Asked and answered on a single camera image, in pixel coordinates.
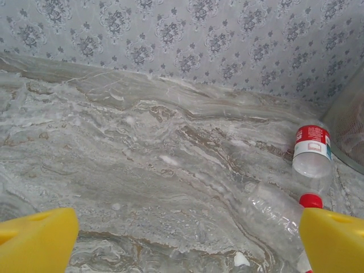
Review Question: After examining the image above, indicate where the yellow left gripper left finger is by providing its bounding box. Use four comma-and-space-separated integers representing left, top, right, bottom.
0, 207, 80, 273

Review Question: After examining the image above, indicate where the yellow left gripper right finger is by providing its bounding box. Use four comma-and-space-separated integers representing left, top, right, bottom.
300, 207, 364, 273

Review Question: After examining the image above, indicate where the translucent plastic bin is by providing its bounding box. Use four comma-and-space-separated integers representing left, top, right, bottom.
318, 65, 364, 171

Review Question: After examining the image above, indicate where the crushed clear bottle red cap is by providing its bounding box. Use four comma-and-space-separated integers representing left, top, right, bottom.
246, 181, 325, 273

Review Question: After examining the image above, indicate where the clear bottle red teal label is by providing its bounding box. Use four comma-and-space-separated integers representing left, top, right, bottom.
292, 121, 336, 183

